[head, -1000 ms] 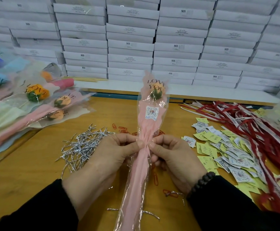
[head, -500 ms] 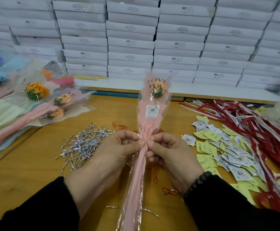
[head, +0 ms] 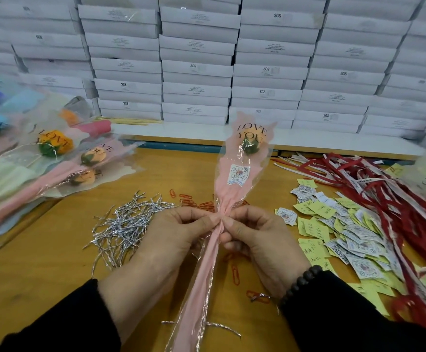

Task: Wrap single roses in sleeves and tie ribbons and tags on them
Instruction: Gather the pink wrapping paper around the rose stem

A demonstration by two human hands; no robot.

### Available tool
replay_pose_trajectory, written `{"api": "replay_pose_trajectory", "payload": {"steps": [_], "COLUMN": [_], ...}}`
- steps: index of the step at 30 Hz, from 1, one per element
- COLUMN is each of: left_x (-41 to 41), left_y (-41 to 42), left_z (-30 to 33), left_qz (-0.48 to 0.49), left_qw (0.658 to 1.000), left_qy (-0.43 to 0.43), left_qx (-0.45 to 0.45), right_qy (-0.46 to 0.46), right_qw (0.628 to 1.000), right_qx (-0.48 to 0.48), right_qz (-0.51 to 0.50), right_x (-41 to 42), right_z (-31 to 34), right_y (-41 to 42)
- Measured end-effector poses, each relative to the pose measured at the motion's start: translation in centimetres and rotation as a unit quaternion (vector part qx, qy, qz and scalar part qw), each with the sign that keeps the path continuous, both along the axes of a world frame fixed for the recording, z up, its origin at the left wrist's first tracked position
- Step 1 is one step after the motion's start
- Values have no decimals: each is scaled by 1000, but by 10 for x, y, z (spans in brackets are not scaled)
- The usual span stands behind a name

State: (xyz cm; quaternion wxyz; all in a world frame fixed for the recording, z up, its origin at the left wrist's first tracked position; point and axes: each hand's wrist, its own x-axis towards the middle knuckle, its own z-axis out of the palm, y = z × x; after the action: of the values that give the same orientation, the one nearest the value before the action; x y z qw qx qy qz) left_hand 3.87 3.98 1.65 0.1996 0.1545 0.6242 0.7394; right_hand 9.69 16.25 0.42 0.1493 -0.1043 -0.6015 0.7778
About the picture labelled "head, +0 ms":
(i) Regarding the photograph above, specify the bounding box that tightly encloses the pile of red ribbons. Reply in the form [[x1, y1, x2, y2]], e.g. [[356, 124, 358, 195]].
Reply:
[[273, 152, 426, 330]]

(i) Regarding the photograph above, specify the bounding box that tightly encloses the person's left forearm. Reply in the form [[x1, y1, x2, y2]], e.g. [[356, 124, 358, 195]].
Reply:
[[0, 278, 122, 352]]

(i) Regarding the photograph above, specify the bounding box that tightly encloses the pile of orange paper clips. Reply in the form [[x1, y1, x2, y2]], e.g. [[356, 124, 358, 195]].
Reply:
[[168, 188, 273, 304]]

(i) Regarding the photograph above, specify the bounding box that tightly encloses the long white board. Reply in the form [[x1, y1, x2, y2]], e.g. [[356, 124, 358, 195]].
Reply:
[[110, 122, 426, 160]]

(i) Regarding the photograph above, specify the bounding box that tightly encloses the person's right forearm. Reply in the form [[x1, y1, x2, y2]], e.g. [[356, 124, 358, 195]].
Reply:
[[279, 269, 426, 352]]

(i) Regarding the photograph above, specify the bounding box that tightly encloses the pile of silver twist ties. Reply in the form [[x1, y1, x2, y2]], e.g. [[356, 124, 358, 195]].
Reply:
[[85, 190, 242, 338]]

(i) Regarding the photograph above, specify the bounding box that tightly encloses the pink orange flower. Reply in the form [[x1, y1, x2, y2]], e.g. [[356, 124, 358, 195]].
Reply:
[[165, 112, 276, 352]]

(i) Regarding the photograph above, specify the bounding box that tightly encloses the wooden sticks bundle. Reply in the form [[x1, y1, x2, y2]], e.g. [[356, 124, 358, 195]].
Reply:
[[99, 117, 163, 125]]

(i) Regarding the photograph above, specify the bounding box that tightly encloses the person's right hand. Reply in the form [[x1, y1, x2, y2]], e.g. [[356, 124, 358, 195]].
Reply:
[[220, 205, 311, 299]]

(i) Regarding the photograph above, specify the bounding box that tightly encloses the wall of stacked white boxes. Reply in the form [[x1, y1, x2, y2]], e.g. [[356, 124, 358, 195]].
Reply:
[[0, 0, 426, 140]]

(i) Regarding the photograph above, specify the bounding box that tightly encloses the pile of flowers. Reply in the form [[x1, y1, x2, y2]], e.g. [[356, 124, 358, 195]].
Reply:
[[0, 69, 142, 242]]

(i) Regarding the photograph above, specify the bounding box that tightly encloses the black bead bracelet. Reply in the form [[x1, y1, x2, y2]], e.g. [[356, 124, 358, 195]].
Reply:
[[280, 264, 324, 305]]

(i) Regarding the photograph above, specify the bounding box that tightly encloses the person's left hand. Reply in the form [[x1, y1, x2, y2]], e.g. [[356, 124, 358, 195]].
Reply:
[[98, 205, 221, 342]]

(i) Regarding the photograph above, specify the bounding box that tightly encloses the pile of yellow white tags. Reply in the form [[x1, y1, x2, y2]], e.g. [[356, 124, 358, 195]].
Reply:
[[274, 165, 426, 316]]

